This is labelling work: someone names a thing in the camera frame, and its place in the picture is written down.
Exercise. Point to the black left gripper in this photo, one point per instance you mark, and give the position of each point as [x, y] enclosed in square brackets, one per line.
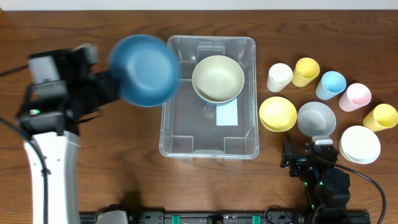
[104, 88]

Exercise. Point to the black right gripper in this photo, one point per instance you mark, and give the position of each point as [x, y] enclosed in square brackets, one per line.
[297, 161]

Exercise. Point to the grey bowl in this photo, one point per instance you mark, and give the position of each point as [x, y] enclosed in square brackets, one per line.
[316, 119]

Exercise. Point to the white bowl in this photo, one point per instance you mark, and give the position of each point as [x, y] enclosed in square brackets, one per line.
[360, 145]

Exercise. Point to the clear plastic storage bin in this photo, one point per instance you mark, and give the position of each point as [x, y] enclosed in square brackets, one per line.
[188, 126]

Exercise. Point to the cream bowl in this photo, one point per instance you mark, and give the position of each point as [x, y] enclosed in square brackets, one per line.
[219, 77]

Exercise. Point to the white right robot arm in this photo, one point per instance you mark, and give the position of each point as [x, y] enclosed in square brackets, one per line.
[326, 187]

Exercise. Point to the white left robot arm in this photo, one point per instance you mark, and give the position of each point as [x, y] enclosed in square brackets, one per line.
[52, 148]

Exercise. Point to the yellow bowl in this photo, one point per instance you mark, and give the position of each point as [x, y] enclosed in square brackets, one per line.
[277, 114]

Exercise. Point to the pink cup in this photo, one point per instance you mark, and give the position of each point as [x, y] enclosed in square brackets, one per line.
[356, 96]

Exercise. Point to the light blue cup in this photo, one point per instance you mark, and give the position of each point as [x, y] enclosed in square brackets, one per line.
[331, 84]

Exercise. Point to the yellow cup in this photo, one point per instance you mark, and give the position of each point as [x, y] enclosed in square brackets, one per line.
[306, 69]
[382, 117]

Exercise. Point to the cream cup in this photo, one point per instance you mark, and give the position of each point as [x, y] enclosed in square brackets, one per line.
[280, 75]

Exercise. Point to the white label in bin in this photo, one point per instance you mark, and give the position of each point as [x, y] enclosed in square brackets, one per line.
[227, 114]

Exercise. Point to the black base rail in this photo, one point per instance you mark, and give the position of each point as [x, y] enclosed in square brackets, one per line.
[277, 217]

